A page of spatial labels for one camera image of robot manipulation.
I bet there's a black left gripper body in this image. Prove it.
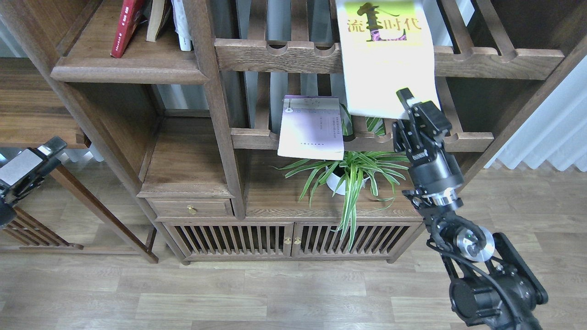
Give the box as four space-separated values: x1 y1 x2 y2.
1 177 46 228

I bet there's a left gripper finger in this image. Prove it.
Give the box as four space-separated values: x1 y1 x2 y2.
0 136 67 188

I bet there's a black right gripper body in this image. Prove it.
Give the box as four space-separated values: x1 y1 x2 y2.
393 101 464 202

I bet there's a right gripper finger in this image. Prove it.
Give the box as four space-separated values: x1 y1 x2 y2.
396 88 417 121

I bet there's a yellow cover book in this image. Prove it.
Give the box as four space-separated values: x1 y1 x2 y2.
336 0 440 119

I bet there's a red cover book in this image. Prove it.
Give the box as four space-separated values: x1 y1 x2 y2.
110 0 145 58

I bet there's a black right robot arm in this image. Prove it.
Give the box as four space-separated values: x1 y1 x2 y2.
393 88 548 330

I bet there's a wooden side shelf unit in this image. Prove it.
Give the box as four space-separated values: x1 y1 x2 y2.
0 58 159 264

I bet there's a green spider plant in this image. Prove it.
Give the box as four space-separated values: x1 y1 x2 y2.
274 104 413 252

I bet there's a white plant pot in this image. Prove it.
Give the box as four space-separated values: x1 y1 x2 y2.
326 166 351 196

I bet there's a pale purple white book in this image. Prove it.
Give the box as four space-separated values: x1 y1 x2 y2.
277 95 344 160

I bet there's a white curtain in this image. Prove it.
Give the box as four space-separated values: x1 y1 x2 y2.
484 58 587 172

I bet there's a small wooden drawer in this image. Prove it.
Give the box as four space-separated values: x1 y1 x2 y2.
145 198 233 217

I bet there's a right slatted cabinet door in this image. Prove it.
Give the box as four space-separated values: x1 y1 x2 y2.
291 222 422 258

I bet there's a slatted cabinet door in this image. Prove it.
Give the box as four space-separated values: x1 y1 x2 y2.
164 222 294 262
291 222 422 258

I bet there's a dark wooden bookshelf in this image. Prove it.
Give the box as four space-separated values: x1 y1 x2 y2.
1 0 586 264

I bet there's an upright tan book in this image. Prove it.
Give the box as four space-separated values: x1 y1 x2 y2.
145 0 172 42

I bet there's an upright white book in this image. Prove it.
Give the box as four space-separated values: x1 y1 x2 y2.
172 0 192 51

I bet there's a left slatted cabinet door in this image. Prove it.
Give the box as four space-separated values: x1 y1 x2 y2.
164 222 294 262

